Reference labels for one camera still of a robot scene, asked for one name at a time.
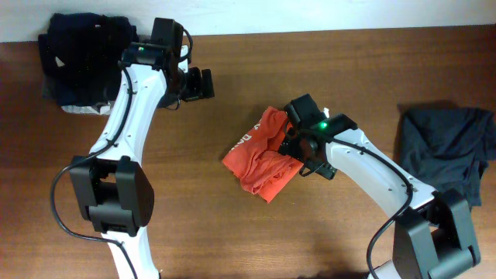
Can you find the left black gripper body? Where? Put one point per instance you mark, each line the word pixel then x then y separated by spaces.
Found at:
pixel 187 87

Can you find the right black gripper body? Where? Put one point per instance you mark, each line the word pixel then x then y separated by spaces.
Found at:
pixel 296 149

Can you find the red printed t-shirt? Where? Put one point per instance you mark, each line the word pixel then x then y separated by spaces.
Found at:
pixel 255 159

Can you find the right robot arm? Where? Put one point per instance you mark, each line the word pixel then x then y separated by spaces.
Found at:
pixel 428 234

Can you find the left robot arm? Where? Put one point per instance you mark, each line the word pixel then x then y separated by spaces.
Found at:
pixel 112 191

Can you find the black folded garment on pile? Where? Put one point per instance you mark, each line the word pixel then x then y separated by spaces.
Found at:
pixel 79 54

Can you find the dark grey t-shirt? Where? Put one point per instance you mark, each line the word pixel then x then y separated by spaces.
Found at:
pixel 448 148

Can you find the grey folded garment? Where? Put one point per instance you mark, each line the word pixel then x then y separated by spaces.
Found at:
pixel 89 109

